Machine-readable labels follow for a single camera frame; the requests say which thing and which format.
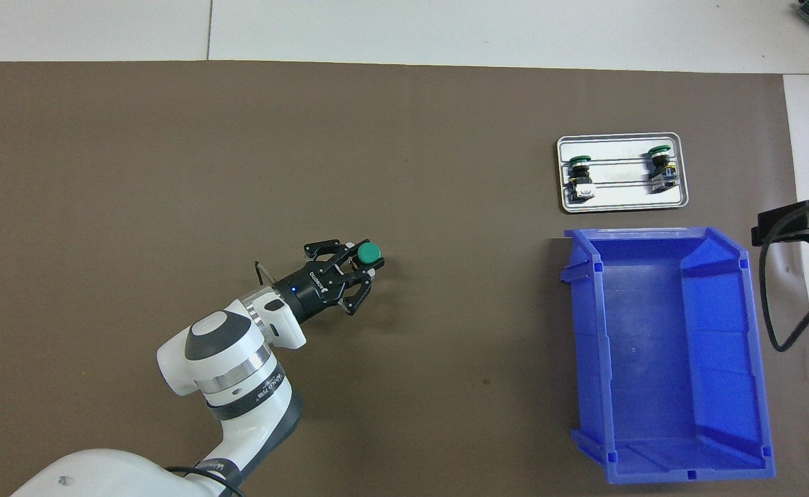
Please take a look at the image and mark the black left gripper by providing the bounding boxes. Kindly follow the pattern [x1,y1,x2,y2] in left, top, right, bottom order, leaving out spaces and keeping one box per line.
[273,240,378,325]

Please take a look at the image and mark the green push button switch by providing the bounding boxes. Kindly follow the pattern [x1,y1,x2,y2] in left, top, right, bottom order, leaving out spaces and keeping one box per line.
[565,153,597,203]
[355,241,386,271]
[646,146,678,194]

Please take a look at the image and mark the brown table mat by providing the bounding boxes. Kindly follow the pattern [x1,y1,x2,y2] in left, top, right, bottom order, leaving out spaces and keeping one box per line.
[0,61,809,497]

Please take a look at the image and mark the silver metal tray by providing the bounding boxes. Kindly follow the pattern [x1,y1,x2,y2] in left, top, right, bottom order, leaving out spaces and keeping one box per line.
[556,132,690,213]

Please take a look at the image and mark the blue plastic storage bin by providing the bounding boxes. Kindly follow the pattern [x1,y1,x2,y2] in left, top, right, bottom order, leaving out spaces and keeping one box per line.
[559,226,777,485]

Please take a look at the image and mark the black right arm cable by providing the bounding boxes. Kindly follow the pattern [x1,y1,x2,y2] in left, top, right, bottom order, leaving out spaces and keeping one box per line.
[759,199,809,353]

